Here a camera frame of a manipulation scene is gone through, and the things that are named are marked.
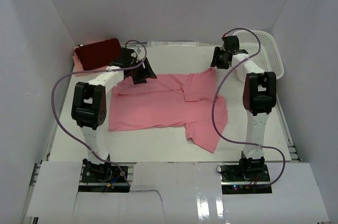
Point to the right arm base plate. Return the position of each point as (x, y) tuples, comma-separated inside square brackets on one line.
[(234, 182)]

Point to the peach folded t-shirt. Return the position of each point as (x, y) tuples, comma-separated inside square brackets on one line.
[(78, 67)]

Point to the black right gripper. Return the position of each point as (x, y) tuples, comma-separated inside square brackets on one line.
[(216, 62)]

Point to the dark red folded t-shirt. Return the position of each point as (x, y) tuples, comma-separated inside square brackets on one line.
[(98, 55)]

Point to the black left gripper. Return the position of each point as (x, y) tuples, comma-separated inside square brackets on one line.
[(146, 73)]

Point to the white front cover board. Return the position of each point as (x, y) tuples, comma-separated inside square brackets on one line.
[(175, 193)]

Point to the white paper sheet at wall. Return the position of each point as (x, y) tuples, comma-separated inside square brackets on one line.
[(172, 43)]

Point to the pink t-shirt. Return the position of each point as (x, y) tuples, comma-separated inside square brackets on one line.
[(171, 100)]

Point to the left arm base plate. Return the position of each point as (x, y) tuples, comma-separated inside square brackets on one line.
[(111, 180)]

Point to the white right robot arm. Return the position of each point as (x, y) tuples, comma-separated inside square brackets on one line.
[(259, 98)]

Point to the white perforated plastic basket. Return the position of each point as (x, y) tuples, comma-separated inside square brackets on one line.
[(269, 58)]

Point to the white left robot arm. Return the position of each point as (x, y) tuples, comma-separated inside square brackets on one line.
[(89, 106)]

